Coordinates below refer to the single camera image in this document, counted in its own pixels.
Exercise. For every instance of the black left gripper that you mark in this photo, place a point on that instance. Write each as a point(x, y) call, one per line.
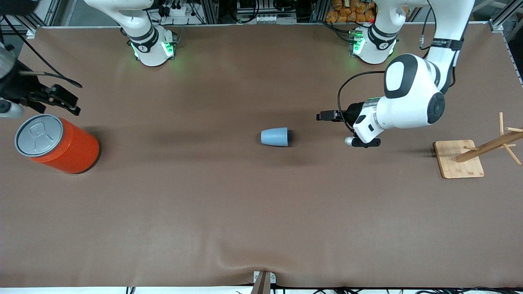
point(354, 111)

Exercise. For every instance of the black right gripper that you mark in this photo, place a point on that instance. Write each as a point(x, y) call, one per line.
point(19, 87)

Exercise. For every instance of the blue plastic cup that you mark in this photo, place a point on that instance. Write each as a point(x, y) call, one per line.
point(274, 136)

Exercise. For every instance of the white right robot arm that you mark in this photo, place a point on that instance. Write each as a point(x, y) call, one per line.
point(143, 45)

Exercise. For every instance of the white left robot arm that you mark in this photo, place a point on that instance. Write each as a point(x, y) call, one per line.
point(408, 94)

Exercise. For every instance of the orange can with grey lid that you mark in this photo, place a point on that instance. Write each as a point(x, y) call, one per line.
point(73, 151)

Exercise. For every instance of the green-lit electronics box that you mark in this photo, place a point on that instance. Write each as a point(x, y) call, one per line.
point(354, 41)

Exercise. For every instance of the orange packaged goods pile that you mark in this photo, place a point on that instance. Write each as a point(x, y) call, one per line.
point(347, 14)

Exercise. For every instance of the brown table mat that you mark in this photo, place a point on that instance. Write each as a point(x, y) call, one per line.
point(245, 212)

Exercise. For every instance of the wooden mug tree stand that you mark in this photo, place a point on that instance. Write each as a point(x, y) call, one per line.
point(459, 163)

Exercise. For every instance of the white power strip with plugs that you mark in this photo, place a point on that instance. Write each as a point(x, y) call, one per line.
point(175, 11)

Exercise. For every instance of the metal table clamp bracket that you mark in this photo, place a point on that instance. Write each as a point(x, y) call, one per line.
point(263, 283)

